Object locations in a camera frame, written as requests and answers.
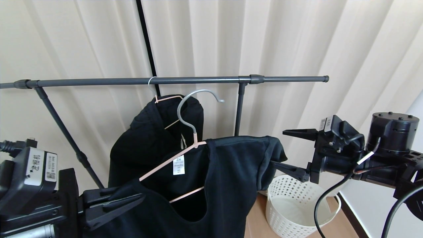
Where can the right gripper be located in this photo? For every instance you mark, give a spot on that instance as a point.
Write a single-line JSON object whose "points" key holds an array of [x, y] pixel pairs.
{"points": [[337, 163]]}

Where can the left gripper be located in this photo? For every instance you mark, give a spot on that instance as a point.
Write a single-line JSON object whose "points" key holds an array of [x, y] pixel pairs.
{"points": [[39, 224]]}

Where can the black garment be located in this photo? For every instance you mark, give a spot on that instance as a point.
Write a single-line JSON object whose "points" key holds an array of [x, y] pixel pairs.
{"points": [[231, 172]]}

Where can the black shorts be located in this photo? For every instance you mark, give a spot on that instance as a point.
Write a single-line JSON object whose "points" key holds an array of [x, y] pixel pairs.
{"points": [[145, 142]]}

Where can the pink clothes hanger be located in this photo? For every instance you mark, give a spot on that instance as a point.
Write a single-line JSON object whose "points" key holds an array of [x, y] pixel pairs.
{"points": [[168, 97], [165, 163]]}

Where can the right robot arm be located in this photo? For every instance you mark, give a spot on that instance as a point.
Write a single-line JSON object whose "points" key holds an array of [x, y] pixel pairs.
{"points": [[393, 132]]}

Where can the white laundry basket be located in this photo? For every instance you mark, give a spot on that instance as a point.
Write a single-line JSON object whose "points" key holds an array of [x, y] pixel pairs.
{"points": [[290, 211]]}

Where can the black clothes rack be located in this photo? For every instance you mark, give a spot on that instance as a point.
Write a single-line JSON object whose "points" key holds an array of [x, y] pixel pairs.
{"points": [[99, 81]]}

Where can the white curtain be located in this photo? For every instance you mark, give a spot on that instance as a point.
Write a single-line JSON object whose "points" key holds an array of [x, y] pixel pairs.
{"points": [[281, 39], [66, 39]]}

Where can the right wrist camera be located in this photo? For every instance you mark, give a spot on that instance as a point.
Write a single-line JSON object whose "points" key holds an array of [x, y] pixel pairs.
{"points": [[343, 132]]}

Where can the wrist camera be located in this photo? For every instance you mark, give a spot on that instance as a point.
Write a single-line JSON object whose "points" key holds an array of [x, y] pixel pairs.
{"points": [[29, 175], [343, 132]]}

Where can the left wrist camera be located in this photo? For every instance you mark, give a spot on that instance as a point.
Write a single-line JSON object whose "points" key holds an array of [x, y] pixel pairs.
{"points": [[29, 175]]}

